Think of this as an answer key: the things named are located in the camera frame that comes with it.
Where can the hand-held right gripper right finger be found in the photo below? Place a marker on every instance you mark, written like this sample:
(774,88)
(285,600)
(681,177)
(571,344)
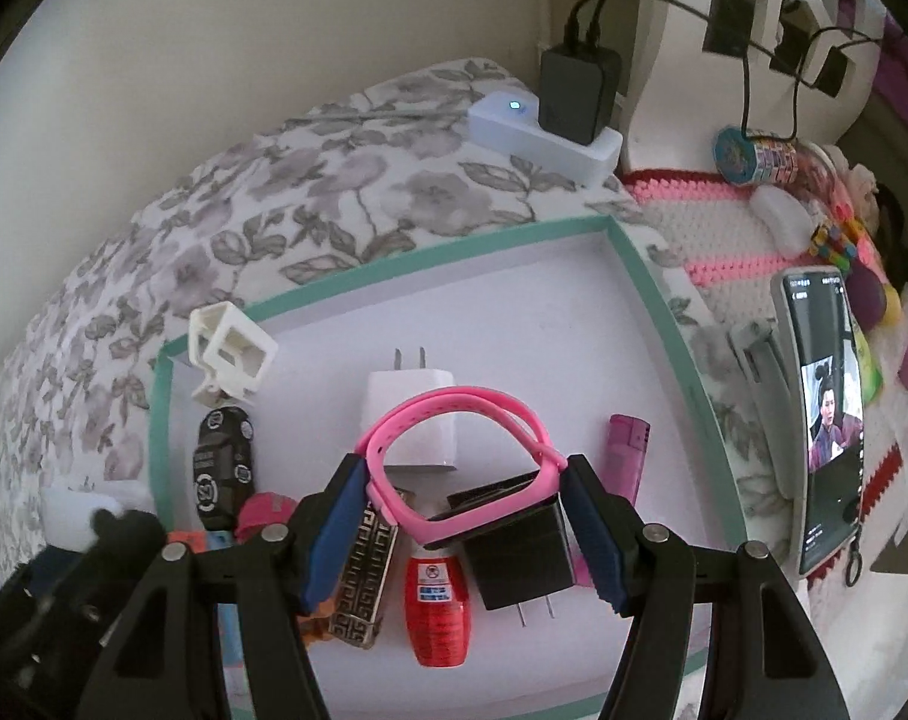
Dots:
(596,540)

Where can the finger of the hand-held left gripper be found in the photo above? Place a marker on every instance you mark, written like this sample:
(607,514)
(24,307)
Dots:
(128,534)

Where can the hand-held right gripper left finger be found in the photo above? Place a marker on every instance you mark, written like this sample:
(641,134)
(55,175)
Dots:
(334,532)

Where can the white earbuds case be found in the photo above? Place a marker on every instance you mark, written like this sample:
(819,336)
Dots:
(72,514)

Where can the gold patterned lighter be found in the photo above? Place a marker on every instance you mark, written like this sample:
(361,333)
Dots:
(364,585)

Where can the brown dog figurine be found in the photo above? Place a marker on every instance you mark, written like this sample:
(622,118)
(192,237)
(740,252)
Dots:
(263,510)

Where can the black charger plug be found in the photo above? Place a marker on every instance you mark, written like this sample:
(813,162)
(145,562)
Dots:
(514,555)

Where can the purple lighter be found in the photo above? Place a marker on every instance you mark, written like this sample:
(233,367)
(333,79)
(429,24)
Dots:
(626,457)

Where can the black toy car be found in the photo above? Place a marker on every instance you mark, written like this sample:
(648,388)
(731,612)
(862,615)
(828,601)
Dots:
(221,465)

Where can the white charger plug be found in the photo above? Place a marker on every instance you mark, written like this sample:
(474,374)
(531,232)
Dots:
(420,439)

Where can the red glue bottle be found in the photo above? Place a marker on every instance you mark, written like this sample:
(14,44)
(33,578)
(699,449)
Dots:
(435,615)

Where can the blue and pink toy block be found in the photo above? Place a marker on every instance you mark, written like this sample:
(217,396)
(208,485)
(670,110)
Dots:
(229,637)

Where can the pink smartwatch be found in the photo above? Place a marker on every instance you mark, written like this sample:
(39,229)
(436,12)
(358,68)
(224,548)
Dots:
(454,399)

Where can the white plastic clip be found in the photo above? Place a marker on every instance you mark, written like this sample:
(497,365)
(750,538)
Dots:
(203,337)

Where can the teal rimmed white tray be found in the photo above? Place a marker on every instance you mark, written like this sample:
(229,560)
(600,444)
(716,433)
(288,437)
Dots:
(499,300)

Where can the grey hair clip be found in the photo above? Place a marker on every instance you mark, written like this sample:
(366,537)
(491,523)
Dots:
(761,367)

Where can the black carabiner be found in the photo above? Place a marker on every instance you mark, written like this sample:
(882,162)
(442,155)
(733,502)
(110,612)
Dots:
(853,562)

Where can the smartphone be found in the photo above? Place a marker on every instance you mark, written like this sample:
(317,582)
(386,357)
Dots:
(829,390)

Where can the pink and white crochet mat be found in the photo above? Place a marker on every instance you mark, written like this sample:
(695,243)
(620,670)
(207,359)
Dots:
(724,240)

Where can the purple round toy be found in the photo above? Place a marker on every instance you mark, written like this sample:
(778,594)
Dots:
(868,292)

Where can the colourful bead toy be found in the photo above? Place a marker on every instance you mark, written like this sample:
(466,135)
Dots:
(836,240)

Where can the white power strip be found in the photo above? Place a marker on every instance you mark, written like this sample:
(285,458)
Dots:
(514,135)

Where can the colourful cylinder tin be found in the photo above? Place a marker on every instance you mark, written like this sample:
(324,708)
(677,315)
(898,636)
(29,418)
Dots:
(761,157)

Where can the black power adapter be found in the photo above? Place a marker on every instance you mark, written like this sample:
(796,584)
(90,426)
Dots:
(578,94)

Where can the white shelf unit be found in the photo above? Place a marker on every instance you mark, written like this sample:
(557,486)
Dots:
(679,75)

